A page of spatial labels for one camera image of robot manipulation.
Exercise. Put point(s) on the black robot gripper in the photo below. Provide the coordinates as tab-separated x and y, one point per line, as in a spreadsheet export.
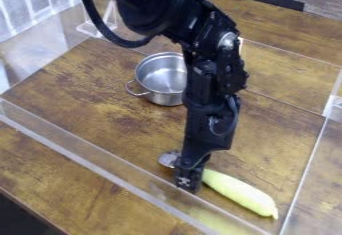
210	128

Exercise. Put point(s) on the green handled metal spoon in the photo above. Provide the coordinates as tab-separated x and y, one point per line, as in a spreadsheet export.
242	193

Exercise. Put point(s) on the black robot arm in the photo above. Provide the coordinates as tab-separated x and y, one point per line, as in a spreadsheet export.
206	33

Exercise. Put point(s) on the small steel pot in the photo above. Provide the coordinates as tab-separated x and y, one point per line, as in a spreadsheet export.
160	77

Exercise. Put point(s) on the clear acrylic enclosure panel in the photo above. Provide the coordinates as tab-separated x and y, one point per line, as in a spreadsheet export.
186	206

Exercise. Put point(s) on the clear acrylic bracket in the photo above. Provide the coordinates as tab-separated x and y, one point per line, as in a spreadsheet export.
88	27

